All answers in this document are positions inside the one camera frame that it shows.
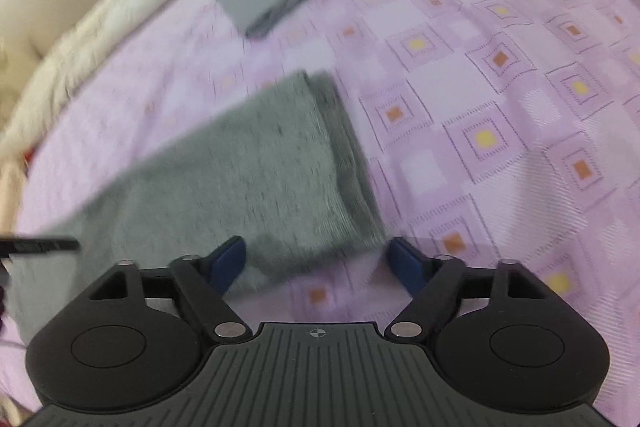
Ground heathered grey pants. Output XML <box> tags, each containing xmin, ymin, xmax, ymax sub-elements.
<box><xmin>9</xmin><ymin>69</ymin><xmax>387</xmax><ymax>340</ymax></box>

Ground purple checked bed sheet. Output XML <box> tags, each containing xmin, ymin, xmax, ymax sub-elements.
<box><xmin>0</xmin><ymin>0</ymin><xmax>640</xmax><ymax>413</ymax></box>

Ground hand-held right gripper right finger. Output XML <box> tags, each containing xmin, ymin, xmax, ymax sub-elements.
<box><xmin>383</xmin><ymin>237</ymin><xmax>544</xmax><ymax>344</ymax></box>

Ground cream quilt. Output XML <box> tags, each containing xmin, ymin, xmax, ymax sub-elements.
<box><xmin>0</xmin><ymin>0</ymin><xmax>351</xmax><ymax>170</ymax></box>

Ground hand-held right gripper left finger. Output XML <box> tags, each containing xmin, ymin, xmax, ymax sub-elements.
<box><xmin>89</xmin><ymin>235</ymin><xmax>254</xmax><ymax>344</ymax></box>

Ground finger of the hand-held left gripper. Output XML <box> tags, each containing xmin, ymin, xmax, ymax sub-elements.
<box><xmin>0</xmin><ymin>234</ymin><xmax>82</xmax><ymax>259</ymax></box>

